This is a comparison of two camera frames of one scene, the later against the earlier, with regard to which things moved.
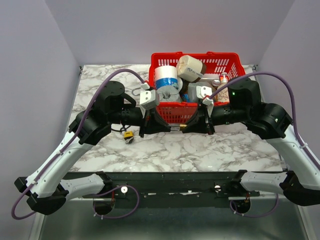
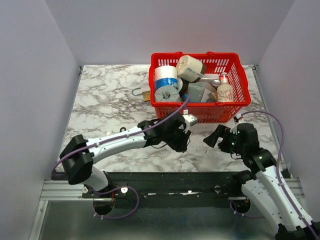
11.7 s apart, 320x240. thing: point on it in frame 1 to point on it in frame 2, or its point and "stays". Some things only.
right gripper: (204, 112) to (212, 138)
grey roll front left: (167, 93) stays
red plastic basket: (216, 64) stays
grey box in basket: (192, 91) stays
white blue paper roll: (166, 76) stays
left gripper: (151, 123) to (181, 146)
